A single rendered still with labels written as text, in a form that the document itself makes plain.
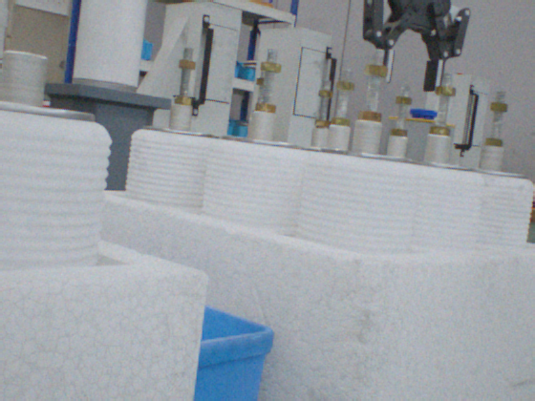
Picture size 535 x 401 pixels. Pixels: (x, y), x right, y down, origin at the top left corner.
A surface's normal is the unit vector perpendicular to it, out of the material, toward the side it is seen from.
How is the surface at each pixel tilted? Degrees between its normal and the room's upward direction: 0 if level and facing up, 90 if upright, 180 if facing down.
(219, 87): 90
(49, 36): 90
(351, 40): 90
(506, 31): 90
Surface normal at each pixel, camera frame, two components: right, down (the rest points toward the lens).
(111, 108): 0.63, 0.13
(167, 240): -0.66, -0.04
